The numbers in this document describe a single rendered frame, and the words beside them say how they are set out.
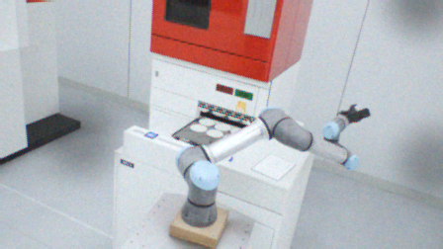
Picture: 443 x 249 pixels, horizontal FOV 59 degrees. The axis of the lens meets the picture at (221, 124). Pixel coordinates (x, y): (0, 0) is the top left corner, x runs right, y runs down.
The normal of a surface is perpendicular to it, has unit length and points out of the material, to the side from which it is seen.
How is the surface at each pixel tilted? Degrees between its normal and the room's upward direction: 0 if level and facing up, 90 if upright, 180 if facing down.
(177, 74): 90
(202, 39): 90
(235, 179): 90
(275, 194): 90
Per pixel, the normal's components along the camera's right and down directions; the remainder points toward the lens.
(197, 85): -0.42, 0.33
